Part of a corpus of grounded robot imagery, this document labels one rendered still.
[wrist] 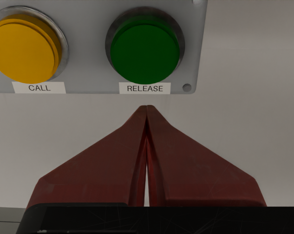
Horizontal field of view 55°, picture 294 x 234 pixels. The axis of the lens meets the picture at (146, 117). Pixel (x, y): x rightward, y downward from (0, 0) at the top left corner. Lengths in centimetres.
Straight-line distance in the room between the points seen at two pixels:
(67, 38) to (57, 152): 23
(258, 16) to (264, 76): 7
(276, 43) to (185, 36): 15
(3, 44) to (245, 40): 21
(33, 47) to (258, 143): 29
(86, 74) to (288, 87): 23
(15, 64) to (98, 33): 5
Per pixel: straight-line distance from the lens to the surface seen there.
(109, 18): 17
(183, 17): 17
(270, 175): 43
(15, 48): 18
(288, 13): 30
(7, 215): 224
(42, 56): 17
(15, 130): 38
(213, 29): 28
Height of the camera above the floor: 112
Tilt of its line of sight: 53 degrees down
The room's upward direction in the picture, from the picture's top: 180 degrees clockwise
